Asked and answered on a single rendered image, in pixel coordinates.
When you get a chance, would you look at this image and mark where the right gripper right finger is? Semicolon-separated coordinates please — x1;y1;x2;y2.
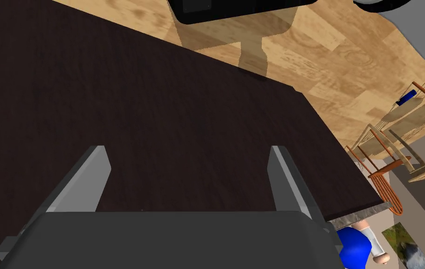
267;145;329;226

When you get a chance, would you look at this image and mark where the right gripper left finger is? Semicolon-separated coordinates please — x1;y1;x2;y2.
22;145;112;233

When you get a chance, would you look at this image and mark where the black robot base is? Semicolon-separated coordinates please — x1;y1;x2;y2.
167;0;318;26

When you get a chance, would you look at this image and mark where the blue round object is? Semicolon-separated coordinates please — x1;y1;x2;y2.
337;227;373;269

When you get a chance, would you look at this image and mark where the white and peach cylinder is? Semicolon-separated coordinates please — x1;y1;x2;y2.
353;220;390;266

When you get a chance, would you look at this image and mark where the light wooden dining table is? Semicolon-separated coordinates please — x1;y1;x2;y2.
350;72;425;184

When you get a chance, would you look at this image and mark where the green and grey wall picture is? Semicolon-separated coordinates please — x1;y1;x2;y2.
382;222;425;269

